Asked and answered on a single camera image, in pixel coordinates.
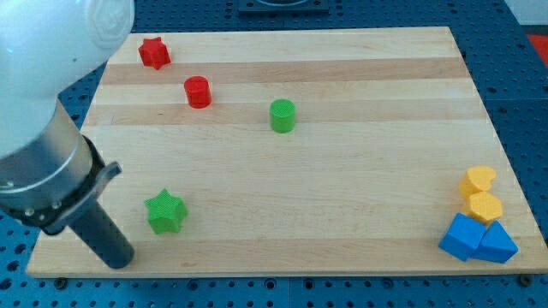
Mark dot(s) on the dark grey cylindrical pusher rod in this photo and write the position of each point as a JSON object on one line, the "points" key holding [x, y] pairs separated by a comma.
{"points": [[103, 237]]}

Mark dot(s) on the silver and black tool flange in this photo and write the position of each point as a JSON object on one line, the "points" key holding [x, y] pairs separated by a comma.
{"points": [[56, 179]]}

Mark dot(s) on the green star block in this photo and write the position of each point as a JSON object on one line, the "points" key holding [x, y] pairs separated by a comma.
{"points": [[166, 213]]}

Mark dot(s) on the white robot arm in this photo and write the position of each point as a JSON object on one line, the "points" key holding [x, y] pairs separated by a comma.
{"points": [[46, 46]]}

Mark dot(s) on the red star block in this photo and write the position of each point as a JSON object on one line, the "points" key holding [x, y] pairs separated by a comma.
{"points": [[154, 53]]}

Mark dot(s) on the red cylinder block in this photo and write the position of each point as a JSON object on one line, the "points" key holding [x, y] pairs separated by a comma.
{"points": [[198, 92]]}

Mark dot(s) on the wooden board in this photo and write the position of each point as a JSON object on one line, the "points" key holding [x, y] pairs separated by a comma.
{"points": [[387, 121]]}

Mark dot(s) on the green cylinder block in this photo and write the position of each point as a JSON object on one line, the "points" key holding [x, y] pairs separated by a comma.
{"points": [[282, 115]]}

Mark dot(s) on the blue cube block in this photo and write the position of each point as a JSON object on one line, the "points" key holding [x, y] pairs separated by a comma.
{"points": [[463, 237]]}

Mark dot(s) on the yellow heart block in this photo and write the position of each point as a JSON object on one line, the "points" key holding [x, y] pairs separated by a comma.
{"points": [[477, 179]]}

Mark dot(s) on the yellow hexagon block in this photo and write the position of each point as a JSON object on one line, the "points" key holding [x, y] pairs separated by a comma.
{"points": [[483, 207]]}

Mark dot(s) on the blue triangle block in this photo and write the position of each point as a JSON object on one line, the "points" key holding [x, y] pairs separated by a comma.
{"points": [[496, 246]]}

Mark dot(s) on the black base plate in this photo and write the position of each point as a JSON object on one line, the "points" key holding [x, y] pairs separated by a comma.
{"points": [[247, 7]]}

